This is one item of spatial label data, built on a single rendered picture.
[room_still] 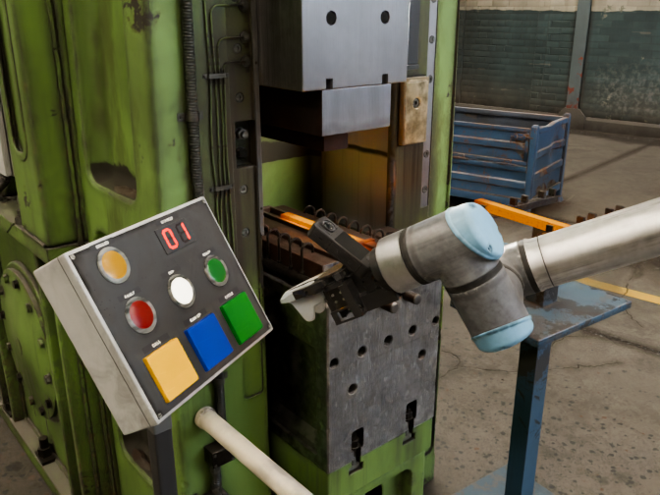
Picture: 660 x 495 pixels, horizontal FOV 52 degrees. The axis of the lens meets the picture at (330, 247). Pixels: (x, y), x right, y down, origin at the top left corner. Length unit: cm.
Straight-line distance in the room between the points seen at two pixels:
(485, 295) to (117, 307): 53
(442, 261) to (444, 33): 103
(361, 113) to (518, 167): 377
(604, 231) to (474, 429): 173
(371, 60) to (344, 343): 63
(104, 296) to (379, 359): 82
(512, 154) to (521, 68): 463
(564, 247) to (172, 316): 62
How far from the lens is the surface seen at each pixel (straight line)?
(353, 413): 167
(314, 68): 140
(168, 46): 138
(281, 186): 200
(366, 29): 149
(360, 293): 106
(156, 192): 142
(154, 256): 112
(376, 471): 185
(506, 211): 178
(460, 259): 96
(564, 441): 276
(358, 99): 149
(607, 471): 266
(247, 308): 122
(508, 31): 986
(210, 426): 160
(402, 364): 173
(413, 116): 180
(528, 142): 516
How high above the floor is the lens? 153
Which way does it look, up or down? 20 degrees down
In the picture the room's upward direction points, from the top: straight up
